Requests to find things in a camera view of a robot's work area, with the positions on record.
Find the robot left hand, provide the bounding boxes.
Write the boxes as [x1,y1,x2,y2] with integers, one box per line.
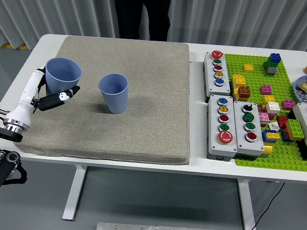
[5,67,81,127]

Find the blue ribbed cup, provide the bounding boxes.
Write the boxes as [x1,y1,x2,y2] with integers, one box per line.
[45,57,83,96]
[98,73,129,114]

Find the white table leg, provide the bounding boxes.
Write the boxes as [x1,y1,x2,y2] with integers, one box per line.
[61,164,88,221]
[236,178,256,230]

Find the grey-brown mat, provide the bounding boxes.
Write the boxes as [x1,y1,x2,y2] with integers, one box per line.
[13,35,190,166]

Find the person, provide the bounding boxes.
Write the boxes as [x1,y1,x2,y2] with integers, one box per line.
[114,0,171,41]

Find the large grey five-button box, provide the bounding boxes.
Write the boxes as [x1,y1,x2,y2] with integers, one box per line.
[206,94,238,162]

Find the small grey five-button box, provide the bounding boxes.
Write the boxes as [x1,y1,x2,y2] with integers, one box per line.
[203,50,232,97]

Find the grey four-button selector box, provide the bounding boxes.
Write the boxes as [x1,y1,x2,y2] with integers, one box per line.
[233,100,265,158]

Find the green studded baseplate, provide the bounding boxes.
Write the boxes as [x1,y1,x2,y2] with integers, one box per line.
[224,53,307,173]

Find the white pleated curtain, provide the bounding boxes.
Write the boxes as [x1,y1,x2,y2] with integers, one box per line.
[0,0,307,52]

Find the light pink toy brick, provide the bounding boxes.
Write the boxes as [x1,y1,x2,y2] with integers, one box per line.
[258,112,271,125]

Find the blue toy brick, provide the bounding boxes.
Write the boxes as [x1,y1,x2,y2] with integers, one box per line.
[261,129,281,144]
[268,53,282,65]
[280,130,293,143]

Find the white toy brick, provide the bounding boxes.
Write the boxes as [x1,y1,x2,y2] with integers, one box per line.
[266,102,281,114]

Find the grey toy brick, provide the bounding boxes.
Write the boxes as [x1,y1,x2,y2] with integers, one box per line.
[263,66,277,77]

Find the red toy brick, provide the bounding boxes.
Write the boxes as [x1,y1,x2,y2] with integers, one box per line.
[276,115,290,130]

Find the large green toy brick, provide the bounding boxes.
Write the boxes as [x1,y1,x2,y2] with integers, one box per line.
[285,118,305,139]

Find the blue bowl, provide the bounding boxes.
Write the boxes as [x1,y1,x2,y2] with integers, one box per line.
[293,75,307,104]

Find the orange toy brick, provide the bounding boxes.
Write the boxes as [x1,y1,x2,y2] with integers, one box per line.
[287,130,306,142]

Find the white box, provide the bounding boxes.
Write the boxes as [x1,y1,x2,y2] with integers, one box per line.
[293,103,307,128]

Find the black floor cable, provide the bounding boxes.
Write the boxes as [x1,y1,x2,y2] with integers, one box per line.
[253,182,286,230]

